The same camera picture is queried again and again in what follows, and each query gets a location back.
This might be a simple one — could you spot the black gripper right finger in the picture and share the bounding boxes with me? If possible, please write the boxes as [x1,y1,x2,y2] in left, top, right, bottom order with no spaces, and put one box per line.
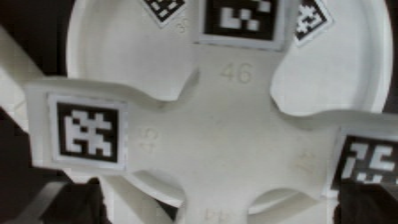
[334,181,398,224]

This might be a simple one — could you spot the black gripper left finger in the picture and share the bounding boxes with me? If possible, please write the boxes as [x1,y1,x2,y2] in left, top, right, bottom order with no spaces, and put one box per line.
[7,178,110,224]

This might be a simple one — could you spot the white cross table base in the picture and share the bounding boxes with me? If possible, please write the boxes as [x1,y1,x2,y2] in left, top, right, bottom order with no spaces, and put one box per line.
[25,0,398,224]

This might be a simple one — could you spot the white round table top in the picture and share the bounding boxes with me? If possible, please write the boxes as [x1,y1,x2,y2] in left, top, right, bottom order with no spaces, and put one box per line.
[68,0,398,215]

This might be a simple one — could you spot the white fence rail frame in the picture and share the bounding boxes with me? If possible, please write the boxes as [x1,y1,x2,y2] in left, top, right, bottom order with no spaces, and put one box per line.
[0,26,45,130]

